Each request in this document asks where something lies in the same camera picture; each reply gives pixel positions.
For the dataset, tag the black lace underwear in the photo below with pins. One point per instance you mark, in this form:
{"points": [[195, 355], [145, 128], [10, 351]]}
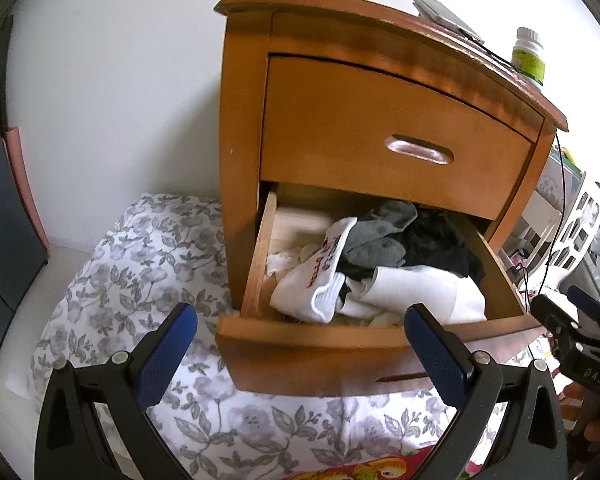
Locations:
{"points": [[440, 245]]}

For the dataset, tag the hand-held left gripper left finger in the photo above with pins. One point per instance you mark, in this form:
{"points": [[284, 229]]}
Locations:
{"points": [[165, 355]]}

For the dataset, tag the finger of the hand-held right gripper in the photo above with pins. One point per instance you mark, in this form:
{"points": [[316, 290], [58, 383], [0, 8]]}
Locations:
{"points": [[587, 302], [550, 315]]}

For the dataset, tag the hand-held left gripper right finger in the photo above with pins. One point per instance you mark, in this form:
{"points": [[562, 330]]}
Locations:
{"points": [[435, 355]]}

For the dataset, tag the dark blue cabinet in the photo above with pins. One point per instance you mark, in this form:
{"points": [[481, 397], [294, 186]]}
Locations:
{"points": [[5, 235]]}

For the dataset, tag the closed wooden drawer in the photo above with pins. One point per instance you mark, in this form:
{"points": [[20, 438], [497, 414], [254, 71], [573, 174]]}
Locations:
{"points": [[330, 125]]}

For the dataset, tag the grey cloth garment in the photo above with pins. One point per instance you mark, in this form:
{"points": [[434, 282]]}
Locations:
{"points": [[375, 245]]}

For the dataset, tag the white sock with red print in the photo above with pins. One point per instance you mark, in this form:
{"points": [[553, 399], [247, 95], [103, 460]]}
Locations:
{"points": [[305, 290]]}

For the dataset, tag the wooden nightstand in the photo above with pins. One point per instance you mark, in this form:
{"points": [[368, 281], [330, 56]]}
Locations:
{"points": [[245, 110]]}

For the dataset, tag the grey white album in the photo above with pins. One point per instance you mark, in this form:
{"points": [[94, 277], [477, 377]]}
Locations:
{"points": [[550, 185]]}

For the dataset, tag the pale lace underwear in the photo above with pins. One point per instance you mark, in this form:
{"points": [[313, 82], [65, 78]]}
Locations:
{"points": [[280, 260]]}

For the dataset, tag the wooden drawer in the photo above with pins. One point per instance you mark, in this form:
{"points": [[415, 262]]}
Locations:
{"points": [[330, 125], [300, 350]]}

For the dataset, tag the red floral blanket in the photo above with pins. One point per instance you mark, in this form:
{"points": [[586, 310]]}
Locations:
{"points": [[370, 470]]}

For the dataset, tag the grey smartphone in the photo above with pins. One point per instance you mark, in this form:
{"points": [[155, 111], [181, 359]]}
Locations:
{"points": [[440, 10]]}

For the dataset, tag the white green-label pill bottle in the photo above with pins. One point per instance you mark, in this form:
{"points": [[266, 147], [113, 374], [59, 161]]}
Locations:
{"points": [[527, 60]]}

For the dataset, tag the grey floral bed sheet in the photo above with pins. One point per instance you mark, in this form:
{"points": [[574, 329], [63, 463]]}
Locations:
{"points": [[130, 270]]}

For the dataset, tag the white openwork rack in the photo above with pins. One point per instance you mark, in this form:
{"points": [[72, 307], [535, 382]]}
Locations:
{"points": [[587, 210]]}

